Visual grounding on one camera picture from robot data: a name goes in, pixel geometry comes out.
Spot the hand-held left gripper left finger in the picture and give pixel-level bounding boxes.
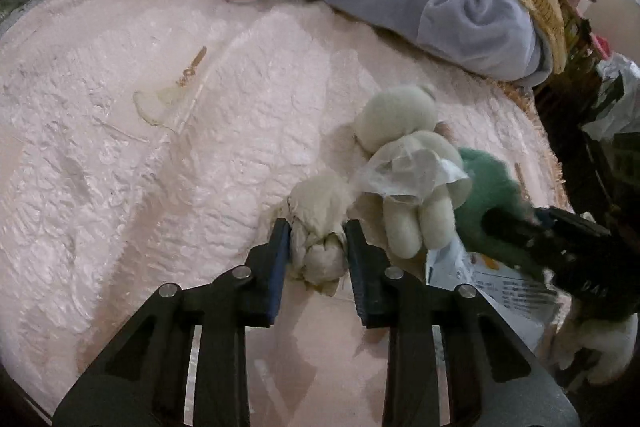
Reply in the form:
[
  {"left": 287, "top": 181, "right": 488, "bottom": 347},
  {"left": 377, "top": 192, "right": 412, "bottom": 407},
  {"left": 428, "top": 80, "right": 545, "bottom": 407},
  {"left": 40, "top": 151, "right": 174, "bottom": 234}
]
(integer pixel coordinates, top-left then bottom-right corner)
[{"left": 52, "top": 218, "right": 292, "bottom": 427}]

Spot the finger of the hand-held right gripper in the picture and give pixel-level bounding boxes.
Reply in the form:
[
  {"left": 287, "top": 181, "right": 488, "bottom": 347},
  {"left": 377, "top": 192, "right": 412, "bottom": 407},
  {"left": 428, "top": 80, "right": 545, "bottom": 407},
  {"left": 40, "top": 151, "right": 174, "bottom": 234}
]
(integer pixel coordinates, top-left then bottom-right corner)
[{"left": 482, "top": 206, "right": 551, "bottom": 280}]

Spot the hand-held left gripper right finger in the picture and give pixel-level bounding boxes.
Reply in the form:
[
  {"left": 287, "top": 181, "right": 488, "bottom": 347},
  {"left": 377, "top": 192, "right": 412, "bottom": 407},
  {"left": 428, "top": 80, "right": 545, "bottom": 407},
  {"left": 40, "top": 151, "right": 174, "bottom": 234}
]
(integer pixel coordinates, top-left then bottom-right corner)
[{"left": 345, "top": 219, "right": 581, "bottom": 427}]

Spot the small cream plush toy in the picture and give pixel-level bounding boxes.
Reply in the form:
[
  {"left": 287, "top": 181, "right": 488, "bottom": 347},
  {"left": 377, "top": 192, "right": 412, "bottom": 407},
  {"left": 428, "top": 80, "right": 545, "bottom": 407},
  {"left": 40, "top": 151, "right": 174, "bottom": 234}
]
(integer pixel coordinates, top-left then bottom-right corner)
[{"left": 287, "top": 171, "right": 351, "bottom": 297}]

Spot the white printed plastic bag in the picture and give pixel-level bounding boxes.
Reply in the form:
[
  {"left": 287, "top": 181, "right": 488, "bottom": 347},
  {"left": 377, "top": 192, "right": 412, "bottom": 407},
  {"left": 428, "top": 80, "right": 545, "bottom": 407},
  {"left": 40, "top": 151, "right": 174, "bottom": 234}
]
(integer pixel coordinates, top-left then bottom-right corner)
[{"left": 425, "top": 234, "right": 563, "bottom": 353}]

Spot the green fuzzy cloth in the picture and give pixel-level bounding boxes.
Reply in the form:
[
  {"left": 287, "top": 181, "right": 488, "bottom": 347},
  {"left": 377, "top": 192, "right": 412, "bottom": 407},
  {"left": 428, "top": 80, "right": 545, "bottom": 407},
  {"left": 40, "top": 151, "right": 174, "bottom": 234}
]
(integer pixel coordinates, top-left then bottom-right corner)
[{"left": 456, "top": 147, "right": 533, "bottom": 258}]

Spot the crumpled clear plastic film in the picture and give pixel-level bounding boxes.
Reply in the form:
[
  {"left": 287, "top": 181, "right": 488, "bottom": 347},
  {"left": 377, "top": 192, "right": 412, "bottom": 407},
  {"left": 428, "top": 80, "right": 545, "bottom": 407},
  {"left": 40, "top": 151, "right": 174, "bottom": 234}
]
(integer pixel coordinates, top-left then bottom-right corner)
[{"left": 352, "top": 146, "right": 473, "bottom": 204}]

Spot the pink quilted bedspread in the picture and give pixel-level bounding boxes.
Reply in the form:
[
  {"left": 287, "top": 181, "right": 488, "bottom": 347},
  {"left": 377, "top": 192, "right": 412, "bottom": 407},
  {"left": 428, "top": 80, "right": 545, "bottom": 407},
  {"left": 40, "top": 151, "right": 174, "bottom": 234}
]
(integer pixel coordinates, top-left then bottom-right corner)
[{"left": 0, "top": 0, "right": 571, "bottom": 418}]

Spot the grey plastic bag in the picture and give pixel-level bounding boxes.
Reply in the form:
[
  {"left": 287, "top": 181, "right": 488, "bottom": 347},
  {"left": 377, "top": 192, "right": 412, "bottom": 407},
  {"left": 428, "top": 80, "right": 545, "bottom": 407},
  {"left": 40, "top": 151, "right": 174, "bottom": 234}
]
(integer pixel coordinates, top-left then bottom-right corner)
[{"left": 582, "top": 54, "right": 640, "bottom": 142}]

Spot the white teddy bear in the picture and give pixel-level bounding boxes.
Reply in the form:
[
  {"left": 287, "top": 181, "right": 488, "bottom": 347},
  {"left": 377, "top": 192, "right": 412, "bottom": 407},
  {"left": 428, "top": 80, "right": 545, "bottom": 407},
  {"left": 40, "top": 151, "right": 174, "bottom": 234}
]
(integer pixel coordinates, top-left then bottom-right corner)
[{"left": 352, "top": 84, "right": 473, "bottom": 260}]

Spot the clear plastic wrapper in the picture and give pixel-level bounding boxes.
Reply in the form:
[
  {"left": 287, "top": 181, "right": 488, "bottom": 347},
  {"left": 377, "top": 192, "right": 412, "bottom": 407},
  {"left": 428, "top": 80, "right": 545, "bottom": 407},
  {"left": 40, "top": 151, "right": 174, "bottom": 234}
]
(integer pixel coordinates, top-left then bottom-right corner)
[{"left": 132, "top": 47, "right": 208, "bottom": 132}]

